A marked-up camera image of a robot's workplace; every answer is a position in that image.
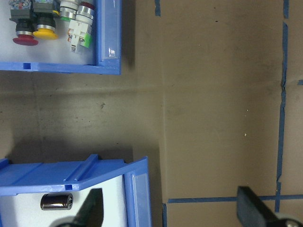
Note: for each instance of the black cylindrical battery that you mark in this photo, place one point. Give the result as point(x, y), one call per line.
point(55, 201)

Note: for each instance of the blue plastic battery bin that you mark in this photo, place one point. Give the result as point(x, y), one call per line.
point(47, 173)

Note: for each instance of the yellow mushroom push button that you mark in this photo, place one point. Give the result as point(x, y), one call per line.
point(45, 35)

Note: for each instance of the blue plastic push-button bin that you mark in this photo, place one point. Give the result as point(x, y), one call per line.
point(71, 68)

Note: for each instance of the red mushroom push button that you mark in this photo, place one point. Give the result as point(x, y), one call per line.
point(23, 40)

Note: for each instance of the green push button switch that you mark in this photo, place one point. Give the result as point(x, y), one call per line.
point(80, 30)

